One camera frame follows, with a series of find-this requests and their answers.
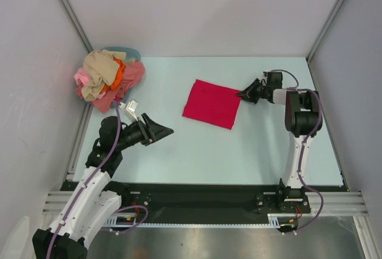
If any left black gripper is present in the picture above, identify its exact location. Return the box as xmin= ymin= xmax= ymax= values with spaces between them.
xmin=115 ymin=113 xmax=173 ymax=151

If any magenta red t-shirt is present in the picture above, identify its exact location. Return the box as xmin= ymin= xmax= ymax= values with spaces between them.
xmin=182 ymin=79 xmax=241 ymax=130

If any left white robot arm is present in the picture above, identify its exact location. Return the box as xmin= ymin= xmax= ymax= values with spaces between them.
xmin=32 ymin=113 xmax=174 ymax=258

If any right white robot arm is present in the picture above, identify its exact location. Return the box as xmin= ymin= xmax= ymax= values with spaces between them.
xmin=236 ymin=69 xmax=323 ymax=214

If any salmon pink t-shirt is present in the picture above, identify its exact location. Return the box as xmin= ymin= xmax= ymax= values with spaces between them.
xmin=74 ymin=58 xmax=145 ymax=113

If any orange t-shirt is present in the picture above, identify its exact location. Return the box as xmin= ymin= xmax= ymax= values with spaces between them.
xmin=99 ymin=58 xmax=126 ymax=98

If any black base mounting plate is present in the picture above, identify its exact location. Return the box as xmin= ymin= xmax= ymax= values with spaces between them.
xmin=61 ymin=181 xmax=349 ymax=226

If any beige t-shirt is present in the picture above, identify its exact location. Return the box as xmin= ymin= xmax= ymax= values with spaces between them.
xmin=81 ymin=50 xmax=126 ymax=101

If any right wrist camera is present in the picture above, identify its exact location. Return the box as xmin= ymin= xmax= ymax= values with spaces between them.
xmin=261 ymin=72 xmax=268 ymax=85

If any white slotted cable duct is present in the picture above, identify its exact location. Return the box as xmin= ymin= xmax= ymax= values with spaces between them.
xmin=101 ymin=212 xmax=299 ymax=229

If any aluminium extrusion rail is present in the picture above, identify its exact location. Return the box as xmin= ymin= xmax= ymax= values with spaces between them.
xmin=42 ymin=191 xmax=368 ymax=217

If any right corner aluminium post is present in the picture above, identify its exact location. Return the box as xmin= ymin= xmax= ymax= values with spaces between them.
xmin=306 ymin=0 xmax=347 ymax=64

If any corner aluminium post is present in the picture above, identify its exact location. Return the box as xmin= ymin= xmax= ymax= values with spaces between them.
xmin=58 ymin=0 xmax=93 ymax=53
xmin=306 ymin=0 xmax=347 ymax=64

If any left corner aluminium post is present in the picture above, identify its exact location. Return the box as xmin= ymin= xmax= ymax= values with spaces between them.
xmin=58 ymin=0 xmax=93 ymax=53

